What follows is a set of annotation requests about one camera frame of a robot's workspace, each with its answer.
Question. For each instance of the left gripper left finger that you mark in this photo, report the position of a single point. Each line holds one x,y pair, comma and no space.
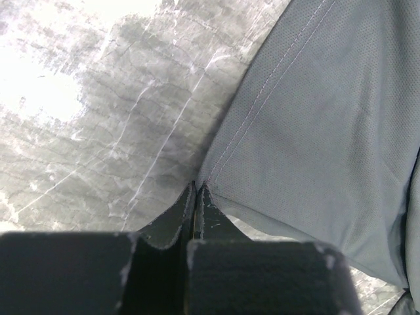
140,272

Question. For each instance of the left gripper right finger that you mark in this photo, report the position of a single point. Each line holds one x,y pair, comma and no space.
229,273

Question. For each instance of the dark grey t shirt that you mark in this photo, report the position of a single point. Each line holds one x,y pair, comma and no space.
321,141

